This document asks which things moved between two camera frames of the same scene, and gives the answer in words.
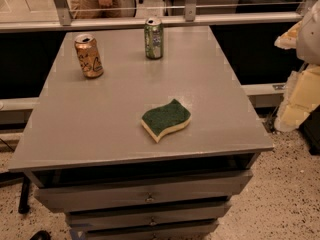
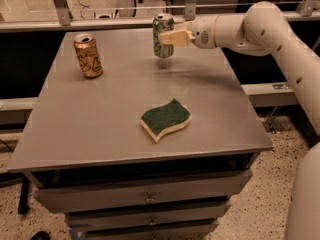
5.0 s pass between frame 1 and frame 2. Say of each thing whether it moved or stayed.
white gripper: moved
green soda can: moved
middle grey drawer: stayed
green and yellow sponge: stayed
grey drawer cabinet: stayed
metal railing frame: stayed
